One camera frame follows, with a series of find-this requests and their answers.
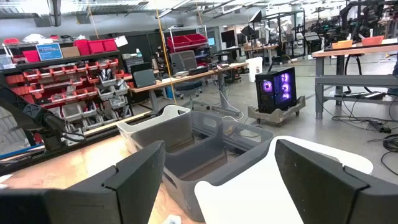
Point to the black power strip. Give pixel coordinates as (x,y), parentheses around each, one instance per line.
(379,126)

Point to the blue sign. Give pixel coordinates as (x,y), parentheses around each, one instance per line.
(49,51)

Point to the black shelving rack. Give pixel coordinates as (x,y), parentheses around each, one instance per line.
(62,93)

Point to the black computer monitor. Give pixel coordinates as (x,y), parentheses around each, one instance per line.
(228,38)

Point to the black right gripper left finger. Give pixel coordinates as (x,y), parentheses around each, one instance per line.
(133,193)

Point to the black PC tower purple lights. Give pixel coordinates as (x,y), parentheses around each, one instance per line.
(275,90)

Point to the black softbox lamp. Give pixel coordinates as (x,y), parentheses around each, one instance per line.
(256,17)
(248,31)

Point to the grey metal workbench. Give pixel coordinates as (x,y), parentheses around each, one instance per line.
(354,81)

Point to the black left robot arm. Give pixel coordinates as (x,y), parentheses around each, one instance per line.
(31,112)

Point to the large red storage bin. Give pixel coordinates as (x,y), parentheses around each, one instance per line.
(178,43)
(197,39)

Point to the white paper tag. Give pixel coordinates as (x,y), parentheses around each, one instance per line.
(121,41)

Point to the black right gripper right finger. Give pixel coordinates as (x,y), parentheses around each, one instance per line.
(317,193)

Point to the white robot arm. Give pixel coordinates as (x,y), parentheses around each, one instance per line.
(273,29)

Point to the white plastic bin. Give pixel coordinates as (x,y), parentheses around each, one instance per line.
(161,130)
(248,199)

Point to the white packet with blue print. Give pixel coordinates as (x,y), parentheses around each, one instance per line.
(171,220)

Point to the grey plastic bin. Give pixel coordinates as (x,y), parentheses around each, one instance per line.
(192,168)
(205,137)

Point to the brown cardboard box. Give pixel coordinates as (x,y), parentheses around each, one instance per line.
(71,52)

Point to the grey laptop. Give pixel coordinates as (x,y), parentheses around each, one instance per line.
(143,78)

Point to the wooden top desk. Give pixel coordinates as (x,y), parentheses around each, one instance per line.
(186,77)

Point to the white bucket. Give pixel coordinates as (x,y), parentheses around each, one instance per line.
(254,70)

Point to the beige wheeled dolly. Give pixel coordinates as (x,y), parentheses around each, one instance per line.
(276,115)

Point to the grey mesh office chair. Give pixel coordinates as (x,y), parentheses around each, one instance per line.
(183,61)

